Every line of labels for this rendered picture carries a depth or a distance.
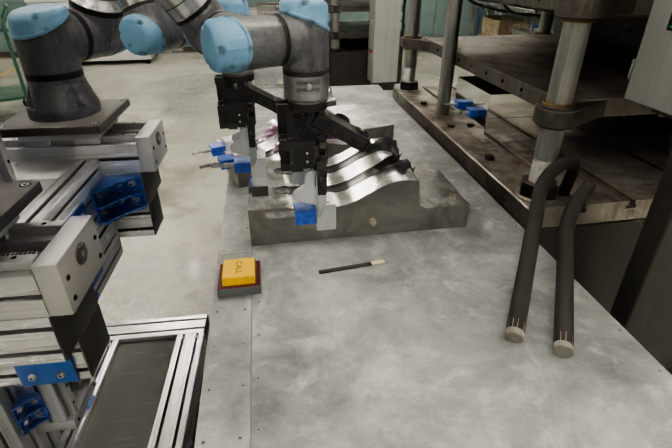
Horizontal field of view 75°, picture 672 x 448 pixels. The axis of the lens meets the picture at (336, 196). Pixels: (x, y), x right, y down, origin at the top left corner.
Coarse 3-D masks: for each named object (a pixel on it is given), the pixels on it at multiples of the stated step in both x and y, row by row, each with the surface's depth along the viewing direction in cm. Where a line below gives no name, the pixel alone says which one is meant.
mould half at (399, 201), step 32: (352, 192) 99; (384, 192) 96; (416, 192) 98; (448, 192) 107; (256, 224) 95; (288, 224) 96; (352, 224) 99; (384, 224) 100; (416, 224) 102; (448, 224) 103
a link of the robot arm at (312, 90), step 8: (288, 80) 70; (296, 80) 69; (304, 80) 69; (312, 80) 69; (320, 80) 70; (328, 80) 72; (288, 88) 70; (296, 88) 70; (304, 88) 70; (312, 88) 70; (320, 88) 70; (328, 88) 72; (288, 96) 71; (296, 96) 70; (304, 96) 70; (312, 96) 70; (320, 96) 71
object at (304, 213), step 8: (328, 192) 85; (328, 200) 82; (296, 208) 82; (304, 208) 82; (312, 208) 82; (328, 208) 81; (272, 216) 82; (280, 216) 83; (288, 216) 83; (296, 216) 81; (304, 216) 82; (312, 216) 82; (328, 216) 82; (296, 224) 82; (304, 224) 83; (320, 224) 83; (328, 224) 83
